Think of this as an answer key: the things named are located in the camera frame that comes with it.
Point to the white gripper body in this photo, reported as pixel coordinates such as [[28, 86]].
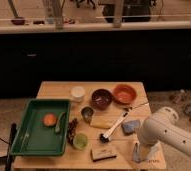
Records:
[[147, 151]]

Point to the grey-blue cloth towel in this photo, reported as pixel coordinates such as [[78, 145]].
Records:
[[136, 153]]

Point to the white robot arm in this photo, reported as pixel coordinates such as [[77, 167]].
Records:
[[160, 126]]

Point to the small green cup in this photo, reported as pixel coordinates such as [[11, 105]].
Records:
[[80, 141]]

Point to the small metal cup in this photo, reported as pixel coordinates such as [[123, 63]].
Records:
[[87, 113]]

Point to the white paper cup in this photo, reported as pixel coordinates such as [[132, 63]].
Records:
[[78, 93]]

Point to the blue sponge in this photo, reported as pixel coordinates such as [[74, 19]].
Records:
[[130, 127]]

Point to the wooden table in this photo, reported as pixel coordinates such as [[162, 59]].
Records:
[[81, 160]]

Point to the yellow sponge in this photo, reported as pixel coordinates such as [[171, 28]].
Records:
[[98, 122]]

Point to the orange bowl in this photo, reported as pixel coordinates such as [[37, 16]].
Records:
[[124, 94]]

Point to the dark purple bowl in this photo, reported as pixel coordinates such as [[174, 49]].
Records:
[[101, 99]]

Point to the dark red grapes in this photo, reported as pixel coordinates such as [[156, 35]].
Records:
[[72, 130]]

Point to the green cucumber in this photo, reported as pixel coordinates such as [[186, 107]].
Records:
[[58, 127]]

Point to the orange round fruit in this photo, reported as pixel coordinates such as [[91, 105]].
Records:
[[49, 119]]

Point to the green plastic tray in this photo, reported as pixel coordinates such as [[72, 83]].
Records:
[[33, 137]]

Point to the black stand left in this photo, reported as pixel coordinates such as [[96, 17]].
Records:
[[9, 158]]

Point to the wooden block with handle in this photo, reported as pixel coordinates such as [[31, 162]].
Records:
[[102, 154]]

